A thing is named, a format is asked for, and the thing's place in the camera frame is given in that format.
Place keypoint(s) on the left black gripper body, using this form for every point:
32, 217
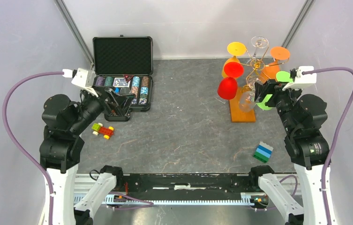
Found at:
109, 106

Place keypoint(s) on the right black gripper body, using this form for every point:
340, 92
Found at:
272, 86

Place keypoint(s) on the clear wine glass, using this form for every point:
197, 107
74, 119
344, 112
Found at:
247, 99

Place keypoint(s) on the red wine glass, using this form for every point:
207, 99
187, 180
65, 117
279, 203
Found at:
228, 87

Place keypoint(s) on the yellow wine glass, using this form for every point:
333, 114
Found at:
235, 49

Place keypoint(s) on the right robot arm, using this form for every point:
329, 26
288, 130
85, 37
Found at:
302, 116

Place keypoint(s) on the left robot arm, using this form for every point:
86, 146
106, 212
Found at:
60, 151

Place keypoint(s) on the orange wine glass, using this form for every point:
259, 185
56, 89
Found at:
280, 55

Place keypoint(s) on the green wine glass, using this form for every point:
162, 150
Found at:
281, 76

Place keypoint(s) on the clear glass on rack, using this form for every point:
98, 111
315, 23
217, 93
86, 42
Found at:
261, 45

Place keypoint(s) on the toy brick car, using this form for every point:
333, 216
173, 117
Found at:
99, 129

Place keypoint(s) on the black poker chip case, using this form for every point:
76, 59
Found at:
126, 62

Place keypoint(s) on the blue green brick stack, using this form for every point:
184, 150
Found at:
263, 152

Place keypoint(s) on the gold wire glass rack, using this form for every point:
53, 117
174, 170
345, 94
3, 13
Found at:
236, 114

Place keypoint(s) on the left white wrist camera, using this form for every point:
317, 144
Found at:
82, 78

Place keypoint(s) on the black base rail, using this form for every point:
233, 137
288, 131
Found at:
186, 189

